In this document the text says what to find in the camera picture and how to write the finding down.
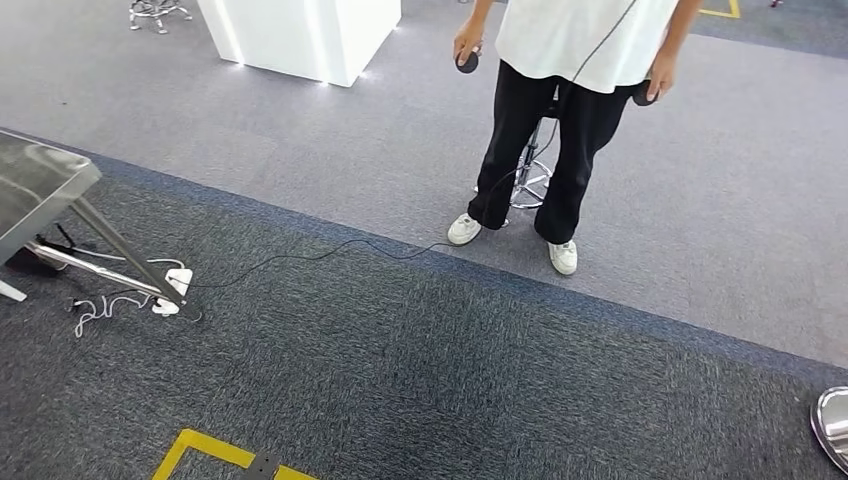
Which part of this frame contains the yellow floor tape square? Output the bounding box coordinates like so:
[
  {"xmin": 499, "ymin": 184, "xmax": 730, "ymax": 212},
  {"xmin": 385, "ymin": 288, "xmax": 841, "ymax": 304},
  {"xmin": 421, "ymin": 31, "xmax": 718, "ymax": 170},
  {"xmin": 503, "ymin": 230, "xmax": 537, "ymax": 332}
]
[
  {"xmin": 697, "ymin": 0, "xmax": 742, "ymax": 20},
  {"xmin": 150, "ymin": 428, "xmax": 321, "ymax": 480}
]

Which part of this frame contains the steel workbench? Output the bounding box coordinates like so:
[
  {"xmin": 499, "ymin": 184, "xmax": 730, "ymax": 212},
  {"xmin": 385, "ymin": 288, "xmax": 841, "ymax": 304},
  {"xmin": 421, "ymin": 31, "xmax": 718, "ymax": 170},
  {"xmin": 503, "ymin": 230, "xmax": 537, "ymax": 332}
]
[{"xmin": 0, "ymin": 127, "xmax": 205, "ymax": 324}]

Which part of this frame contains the person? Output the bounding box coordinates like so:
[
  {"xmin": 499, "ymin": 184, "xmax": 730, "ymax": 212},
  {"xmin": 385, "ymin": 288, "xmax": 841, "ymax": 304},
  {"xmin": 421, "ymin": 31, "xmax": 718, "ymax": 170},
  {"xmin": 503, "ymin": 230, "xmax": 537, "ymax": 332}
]
[{"xmin": 447, "ymin": 0, "xmax": 705, "ymax": 277}]

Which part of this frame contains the person's left hand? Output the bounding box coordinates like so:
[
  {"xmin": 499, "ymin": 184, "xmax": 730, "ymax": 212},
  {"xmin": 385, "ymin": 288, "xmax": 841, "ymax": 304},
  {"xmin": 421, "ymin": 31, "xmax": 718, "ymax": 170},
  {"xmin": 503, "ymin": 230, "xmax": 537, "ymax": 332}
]
[{"xmin": 645, "ymin": 49, "xmax": 678, "ymax": 104}]

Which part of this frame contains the chrome stool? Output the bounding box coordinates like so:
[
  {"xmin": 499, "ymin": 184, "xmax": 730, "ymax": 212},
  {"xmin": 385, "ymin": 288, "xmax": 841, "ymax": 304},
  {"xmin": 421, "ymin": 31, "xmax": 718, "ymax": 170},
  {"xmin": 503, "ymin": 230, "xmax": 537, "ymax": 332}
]
[
  {"xmin": 472, "ymin": 99, "xmax": 558, "ymax": 229},
  {"xmin": 127, "ymin": 0, "xmax": 195, "ymax": 36}
]

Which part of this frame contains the black left wrist camera bracket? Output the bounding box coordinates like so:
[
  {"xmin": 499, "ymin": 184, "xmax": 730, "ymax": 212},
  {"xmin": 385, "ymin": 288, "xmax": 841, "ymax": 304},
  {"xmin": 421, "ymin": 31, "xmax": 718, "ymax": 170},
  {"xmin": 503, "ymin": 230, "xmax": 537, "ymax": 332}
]
[{"xmin": 240, "ymin": 451, "xmax": 284, "ymax": 480}]

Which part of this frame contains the person's right hand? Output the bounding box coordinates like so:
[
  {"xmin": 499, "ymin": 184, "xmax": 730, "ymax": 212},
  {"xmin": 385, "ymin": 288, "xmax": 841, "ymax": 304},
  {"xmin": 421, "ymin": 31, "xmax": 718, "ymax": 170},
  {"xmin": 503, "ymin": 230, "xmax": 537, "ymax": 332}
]
[{"xmin": 453, "ymin": 16, "xmax": 486, "ymax": 68}]

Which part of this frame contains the white pedestal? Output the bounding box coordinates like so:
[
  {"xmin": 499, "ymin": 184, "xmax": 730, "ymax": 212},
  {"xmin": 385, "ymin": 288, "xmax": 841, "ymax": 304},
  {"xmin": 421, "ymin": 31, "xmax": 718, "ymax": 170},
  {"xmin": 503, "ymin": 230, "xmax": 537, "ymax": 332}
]
[{"xmin": 196, "ymin": 0, "xmax": 403, "ymax": 89}]

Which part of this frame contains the white power strip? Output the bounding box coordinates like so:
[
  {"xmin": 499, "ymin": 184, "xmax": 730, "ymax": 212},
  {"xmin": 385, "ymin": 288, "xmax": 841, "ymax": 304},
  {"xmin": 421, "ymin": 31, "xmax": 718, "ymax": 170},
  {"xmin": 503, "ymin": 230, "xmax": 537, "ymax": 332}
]
[{"xmin": 150, "ymin": 266, "xmax": 195, "ymax": 317}]

